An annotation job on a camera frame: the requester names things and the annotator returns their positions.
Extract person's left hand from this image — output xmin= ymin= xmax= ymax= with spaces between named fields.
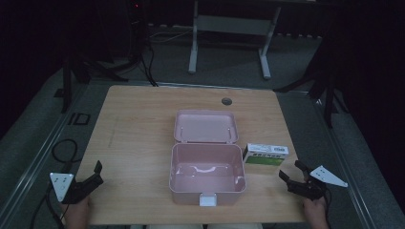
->
xmin=60 ymin=195 xmax=92 ymax=229

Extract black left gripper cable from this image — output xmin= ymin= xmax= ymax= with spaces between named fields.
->
xmin=29 ymin=182 xmax=66 ymax=229

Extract grey metal floor rail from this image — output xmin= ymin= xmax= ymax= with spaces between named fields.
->
xmin=307 ymin=92 xmax=380 ymax=229
xmin=0 ymin=83 xmax=94 ymax=223

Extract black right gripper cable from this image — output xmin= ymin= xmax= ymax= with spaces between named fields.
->
xmin=322 ymin=186 xmax=334 ymax=229

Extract black looped floor cable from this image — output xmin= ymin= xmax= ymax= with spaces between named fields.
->
xmin=51 ymin=138 xmax=79 ymax=175

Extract white floor cable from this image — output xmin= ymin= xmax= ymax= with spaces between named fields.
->
xmin=148 ymin=27 xmax=194 ymax=44

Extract black metal stand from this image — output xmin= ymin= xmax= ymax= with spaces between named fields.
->
xmin=274 ymin=44 xmax=350 ymax=130
xmin=53 ymin=55 xmax=130 ymax=115

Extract black hanging cables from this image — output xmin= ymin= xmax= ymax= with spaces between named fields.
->
xmin=127 ymin=18 xmax=160 ymax=88

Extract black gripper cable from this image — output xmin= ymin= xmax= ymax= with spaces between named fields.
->
xmin=29 ymin=182 xmax=66 ymax=229
xmin=322 ymin=186 xmax=334 ymax=229

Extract white and green medicine box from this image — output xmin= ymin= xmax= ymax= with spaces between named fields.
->
xmin=242 ymin=142 xmax=289 ymax=167

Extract pink plastic storage box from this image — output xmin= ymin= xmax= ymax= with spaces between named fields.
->
xmin=168 ymin=109 xmax=247 ymax=207

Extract person's right hand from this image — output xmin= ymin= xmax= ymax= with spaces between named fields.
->
xmin=302 ymin=196 xmax=330 ymax=229

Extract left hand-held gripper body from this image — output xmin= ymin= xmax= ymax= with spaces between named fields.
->
xmin=49 ymin=172 xmax=105 ymax=205

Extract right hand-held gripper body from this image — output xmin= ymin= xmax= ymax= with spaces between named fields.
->
xmin=287 ymin=164 xmax=349 ymax=201

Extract black square floor frame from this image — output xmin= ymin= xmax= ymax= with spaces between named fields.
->
xmin=67 ymin=112 xmax=92 ymax=126

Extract white metal desk frame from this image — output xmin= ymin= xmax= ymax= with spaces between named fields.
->
xmin=187 ymin=0 xmax=283 ymax=80

